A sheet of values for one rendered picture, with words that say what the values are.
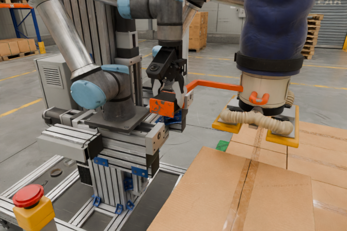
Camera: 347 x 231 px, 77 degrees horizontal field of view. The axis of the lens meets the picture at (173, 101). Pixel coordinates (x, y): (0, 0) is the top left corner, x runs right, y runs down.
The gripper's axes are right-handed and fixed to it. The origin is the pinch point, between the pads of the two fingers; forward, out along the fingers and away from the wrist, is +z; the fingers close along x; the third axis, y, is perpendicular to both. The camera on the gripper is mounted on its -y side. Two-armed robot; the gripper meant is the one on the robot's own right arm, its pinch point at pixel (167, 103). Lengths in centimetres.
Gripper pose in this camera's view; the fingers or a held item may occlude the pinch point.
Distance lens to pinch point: 71.8
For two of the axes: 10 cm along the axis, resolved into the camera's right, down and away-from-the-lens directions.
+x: -8.8, -1.8, 4.3
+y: 4.7, -3.4, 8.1
